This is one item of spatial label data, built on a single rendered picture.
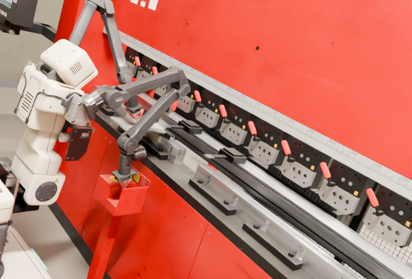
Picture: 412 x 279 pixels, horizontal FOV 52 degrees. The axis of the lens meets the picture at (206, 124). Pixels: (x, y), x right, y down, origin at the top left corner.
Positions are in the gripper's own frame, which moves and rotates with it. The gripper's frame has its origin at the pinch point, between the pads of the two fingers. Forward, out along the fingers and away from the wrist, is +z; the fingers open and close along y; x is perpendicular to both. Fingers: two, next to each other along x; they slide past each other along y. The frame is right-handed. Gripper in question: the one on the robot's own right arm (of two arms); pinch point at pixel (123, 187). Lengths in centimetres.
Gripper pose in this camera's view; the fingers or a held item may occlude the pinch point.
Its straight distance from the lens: 213.9
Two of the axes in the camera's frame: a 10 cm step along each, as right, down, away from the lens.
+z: -1.5, 8.9, 4.2
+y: 7.3, -1.9, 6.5
